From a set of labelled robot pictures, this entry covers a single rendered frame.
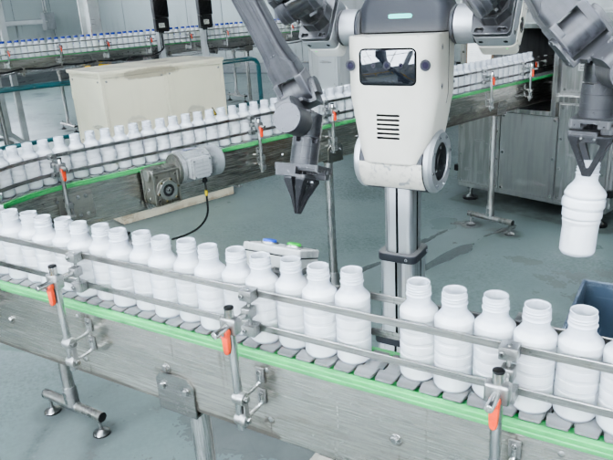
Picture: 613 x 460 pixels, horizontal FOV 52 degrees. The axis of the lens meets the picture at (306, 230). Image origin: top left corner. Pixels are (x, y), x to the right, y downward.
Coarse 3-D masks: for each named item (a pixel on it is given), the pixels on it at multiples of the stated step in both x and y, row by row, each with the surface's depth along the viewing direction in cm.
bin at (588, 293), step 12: (588, 288) 145; (600, 288) 143; (612, 288) 142; (576, 300) 135; (588, 300) 146; (600, 300) 144; (612, 300) 143; (600, 312) 145; (612, 312) 144; (564, 324) 126; (600, 324) 146; (612, 324) 145; (612, 336) 145
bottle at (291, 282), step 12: (288, 264) 109; (300, 264) 110; (288, 276) 109; (300, 276) 110; (276, 288) 111; (288, 288) 109; (300, 288) 109; (288, 312) 111; (300, 312) 111; (288, 324) 111; (300, 324) 112; (288, 348) 114; (300, 348) 113
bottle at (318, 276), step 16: (320, 272) 105; (304, 288) 108; (320, 288) 106; (336, 288) 108; (304, 320) 110; (320, 320) 107; (320, 336) 108; (336, 336) 109; (320, 352) 109; (336, 352) 110
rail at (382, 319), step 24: (0, 240) 148; (24, 240) 143; (0, 264) 151; (120, 264) 128; (96, 288) 135; (240, 288) 113; (192, 312) 122; (336, 312) 104; (360, 312) 101; (288, 336) 111; (384, 336) 109; (456, 336) 93; (600, 336) 90; (384, 360) 102; (408, 360) 100; (552, 360) 87; (576, 360) 85; (480, 384) 94; (576, 408) 87; (600, 408) 86
